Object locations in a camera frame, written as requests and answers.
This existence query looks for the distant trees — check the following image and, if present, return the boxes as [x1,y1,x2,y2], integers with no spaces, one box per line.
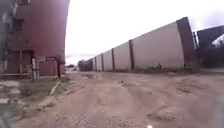
[77,58,95,72]

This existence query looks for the brown dirt road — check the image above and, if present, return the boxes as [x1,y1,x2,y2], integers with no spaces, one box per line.
[9,69,224,128]

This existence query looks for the red brick building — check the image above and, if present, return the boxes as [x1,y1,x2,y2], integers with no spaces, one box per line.
[0,0,71,80]

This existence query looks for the patch of grass and weeds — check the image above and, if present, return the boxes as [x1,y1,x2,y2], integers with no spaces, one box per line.
[0,77,69,111]

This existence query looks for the dark building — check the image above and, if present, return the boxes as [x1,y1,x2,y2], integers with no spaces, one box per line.
[192,24,224,69]

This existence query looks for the pale wall with red pillars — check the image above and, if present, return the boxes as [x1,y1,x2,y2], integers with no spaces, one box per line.
[88,16,198,72]

